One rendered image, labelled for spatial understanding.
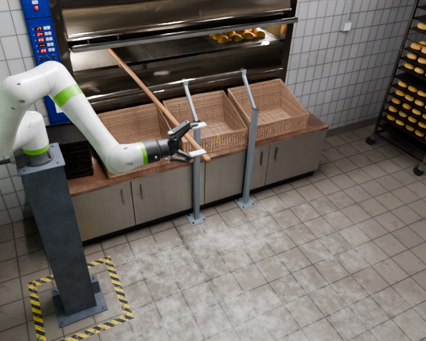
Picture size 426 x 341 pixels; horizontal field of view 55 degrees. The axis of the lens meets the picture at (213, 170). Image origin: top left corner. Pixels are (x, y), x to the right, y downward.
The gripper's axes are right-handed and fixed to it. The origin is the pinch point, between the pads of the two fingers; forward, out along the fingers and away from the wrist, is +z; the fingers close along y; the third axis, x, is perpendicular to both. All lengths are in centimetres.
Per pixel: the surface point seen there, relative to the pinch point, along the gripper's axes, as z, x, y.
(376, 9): 254, -152, 13
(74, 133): -38, -127, 61
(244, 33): 126, -177, 28
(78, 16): -17, -156, -8
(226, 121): 91, -138, 88
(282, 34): 153, -157, 26
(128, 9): 18, -156, -9
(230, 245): 54, -56, 149
